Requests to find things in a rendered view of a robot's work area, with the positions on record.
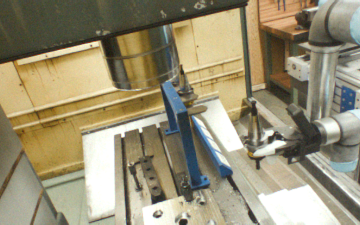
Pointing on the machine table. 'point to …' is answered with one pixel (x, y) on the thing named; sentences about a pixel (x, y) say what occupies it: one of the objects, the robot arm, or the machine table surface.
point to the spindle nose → (141, 58)
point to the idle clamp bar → (152, 180)
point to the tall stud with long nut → (134, 174)
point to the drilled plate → (207, 210)
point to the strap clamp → (185, 186)
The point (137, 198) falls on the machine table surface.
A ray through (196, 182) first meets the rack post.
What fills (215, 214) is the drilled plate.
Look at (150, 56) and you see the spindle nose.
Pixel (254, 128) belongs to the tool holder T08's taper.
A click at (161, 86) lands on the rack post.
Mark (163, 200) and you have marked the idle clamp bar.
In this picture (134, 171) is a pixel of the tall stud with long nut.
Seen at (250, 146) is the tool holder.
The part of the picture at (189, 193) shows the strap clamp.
